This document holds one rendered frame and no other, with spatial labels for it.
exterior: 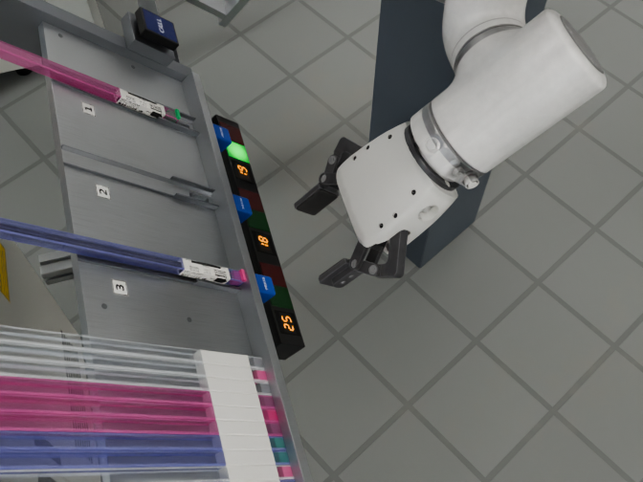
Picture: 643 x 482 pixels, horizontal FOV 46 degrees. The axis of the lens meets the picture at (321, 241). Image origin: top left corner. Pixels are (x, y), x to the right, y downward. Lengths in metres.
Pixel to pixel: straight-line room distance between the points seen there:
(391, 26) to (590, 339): 0.79
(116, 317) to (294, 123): 1.23
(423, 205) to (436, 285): 0.95
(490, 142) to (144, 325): 0.35
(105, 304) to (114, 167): 0.17
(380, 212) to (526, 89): 0.18
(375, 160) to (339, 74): 1.25
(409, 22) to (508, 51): 0.54
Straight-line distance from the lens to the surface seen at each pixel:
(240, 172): 0.98
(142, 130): 0.88
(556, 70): 0.66
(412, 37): 1.22
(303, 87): 1.95
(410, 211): 0.71
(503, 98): 0.67
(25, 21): 0.92
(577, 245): 1.77
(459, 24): 0.73
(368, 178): 0.74
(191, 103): 0.97
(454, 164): 0.69
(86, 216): 0.75
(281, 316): 0.87
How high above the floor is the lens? 1.45
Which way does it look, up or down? 60 degrees down
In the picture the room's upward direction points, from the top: straight up
